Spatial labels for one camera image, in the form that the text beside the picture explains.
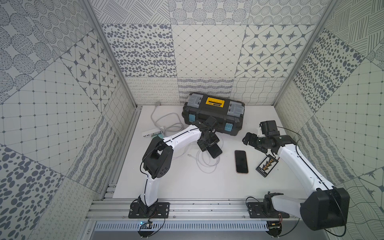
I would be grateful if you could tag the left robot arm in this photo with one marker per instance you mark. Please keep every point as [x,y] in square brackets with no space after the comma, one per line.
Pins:
[157,159]

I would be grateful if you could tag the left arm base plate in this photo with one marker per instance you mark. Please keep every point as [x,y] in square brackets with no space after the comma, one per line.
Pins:
[157,210]

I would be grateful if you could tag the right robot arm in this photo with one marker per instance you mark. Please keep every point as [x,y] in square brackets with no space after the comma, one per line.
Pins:
[325,207]

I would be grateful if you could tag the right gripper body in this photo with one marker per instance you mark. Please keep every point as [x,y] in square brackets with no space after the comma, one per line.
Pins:
[259,143]

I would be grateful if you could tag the white power strip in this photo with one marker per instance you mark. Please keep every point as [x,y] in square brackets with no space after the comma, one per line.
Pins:
[152,132]

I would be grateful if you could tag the phone with pink case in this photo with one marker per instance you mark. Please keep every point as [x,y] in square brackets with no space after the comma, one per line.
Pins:
[241,162]

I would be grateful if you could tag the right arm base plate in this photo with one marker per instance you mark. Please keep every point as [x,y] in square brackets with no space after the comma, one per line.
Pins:
[259,210]

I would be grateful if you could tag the black toolbox yellow label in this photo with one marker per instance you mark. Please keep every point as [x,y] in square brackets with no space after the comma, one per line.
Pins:
[228,113]

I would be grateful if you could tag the aluminium front rail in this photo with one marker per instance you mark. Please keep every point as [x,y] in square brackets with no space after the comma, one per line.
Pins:
[181,209]

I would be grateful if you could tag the green charger adapters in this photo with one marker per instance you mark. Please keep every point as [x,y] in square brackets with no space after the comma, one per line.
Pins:
[157,136]

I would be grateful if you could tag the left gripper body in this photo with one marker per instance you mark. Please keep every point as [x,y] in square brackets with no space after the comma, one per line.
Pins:
[208,143]

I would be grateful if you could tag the phone with mint case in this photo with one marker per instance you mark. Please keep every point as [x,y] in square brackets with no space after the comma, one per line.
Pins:
[214,151]

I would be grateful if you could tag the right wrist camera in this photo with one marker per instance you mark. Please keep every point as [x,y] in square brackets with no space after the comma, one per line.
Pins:
[269,128]

